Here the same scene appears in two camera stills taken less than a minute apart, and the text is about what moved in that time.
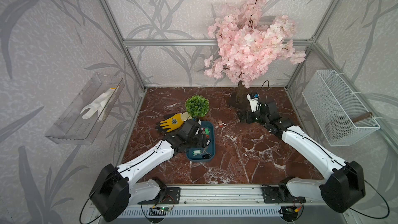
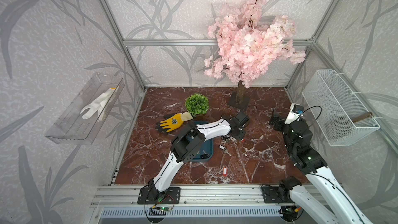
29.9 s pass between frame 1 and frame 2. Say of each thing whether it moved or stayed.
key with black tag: stayed
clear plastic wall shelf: stayed
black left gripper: moved
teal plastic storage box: stayed
